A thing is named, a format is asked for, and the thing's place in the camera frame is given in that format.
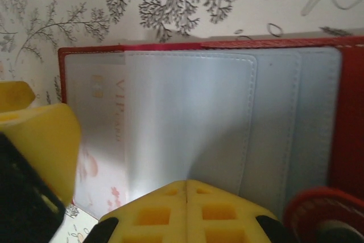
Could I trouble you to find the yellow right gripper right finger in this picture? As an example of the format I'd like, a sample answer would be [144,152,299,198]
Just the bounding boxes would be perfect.
[186,179,291,243]

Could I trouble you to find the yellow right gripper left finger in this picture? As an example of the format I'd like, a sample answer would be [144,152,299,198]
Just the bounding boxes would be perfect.
[98,179,189,243]

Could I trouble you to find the white VIP card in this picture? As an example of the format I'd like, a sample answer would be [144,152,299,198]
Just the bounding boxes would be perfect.
[64,55,128,217]

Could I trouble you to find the red leather card holder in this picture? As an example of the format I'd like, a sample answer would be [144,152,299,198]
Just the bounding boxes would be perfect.
[57,36,364,243]

